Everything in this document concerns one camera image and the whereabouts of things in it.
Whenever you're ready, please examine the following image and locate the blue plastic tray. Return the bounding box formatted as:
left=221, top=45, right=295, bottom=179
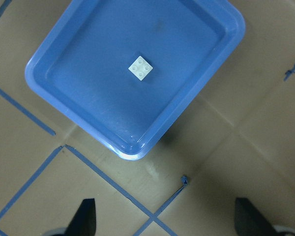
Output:
left=25, top=0, right=245, bottom=160

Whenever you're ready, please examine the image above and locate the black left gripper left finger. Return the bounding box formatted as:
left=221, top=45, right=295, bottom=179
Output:
left=64, top=198, right=96, bottom=236

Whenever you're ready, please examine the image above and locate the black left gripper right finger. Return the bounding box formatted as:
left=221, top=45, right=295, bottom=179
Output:
left=235, top=198, right=278, bottom=236

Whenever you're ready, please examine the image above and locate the white block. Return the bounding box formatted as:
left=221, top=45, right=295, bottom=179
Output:
left=128, top=56, right=153, bottom=81

